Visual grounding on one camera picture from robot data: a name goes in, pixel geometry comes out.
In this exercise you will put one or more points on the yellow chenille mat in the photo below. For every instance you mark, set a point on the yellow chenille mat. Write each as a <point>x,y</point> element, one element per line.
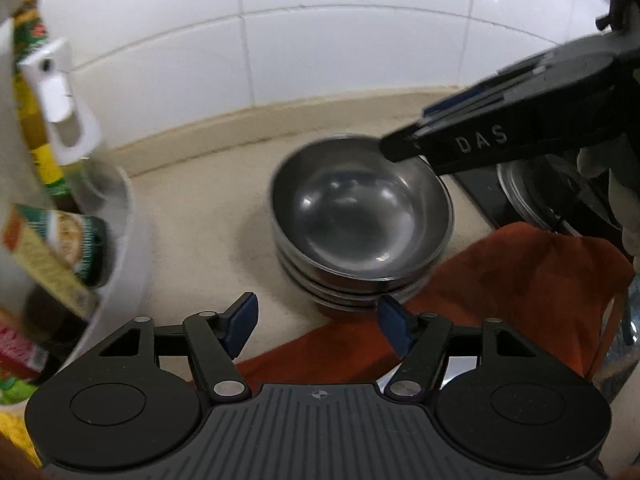
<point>15,430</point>

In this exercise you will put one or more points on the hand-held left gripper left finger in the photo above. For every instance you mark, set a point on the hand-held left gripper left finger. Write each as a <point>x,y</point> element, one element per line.
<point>242,322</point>

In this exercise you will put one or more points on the person's right hand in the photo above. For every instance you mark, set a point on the person's right hand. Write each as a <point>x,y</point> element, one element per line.
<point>627,195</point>

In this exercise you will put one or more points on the white two-tier condiment rack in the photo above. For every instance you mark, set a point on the white two-tier condiment rack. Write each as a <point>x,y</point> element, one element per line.
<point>135,260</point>

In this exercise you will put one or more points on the dark bottle green yellow label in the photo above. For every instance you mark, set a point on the dark bottle green yellow label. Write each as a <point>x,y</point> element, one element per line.
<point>35,125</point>

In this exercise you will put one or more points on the stainless steel bowl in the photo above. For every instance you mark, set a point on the stainless steel bowl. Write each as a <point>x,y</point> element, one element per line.
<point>350,220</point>
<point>350,289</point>
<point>350,310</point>

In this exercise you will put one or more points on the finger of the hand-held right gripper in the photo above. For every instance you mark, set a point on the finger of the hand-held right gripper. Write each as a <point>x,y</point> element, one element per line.
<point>460,102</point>
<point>405,145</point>

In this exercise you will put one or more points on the orange cloth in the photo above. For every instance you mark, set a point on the orange cloth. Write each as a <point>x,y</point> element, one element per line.
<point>525,285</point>

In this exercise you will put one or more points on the white-head oil spray bottle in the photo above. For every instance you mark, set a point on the white-head oil spray bottle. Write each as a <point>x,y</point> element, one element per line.
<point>55,90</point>

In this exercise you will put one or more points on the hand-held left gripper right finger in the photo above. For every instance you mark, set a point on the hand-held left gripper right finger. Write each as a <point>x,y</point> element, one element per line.
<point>395,325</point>

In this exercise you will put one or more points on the black stove top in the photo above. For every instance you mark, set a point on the black stove top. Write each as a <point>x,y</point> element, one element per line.
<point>480,195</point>

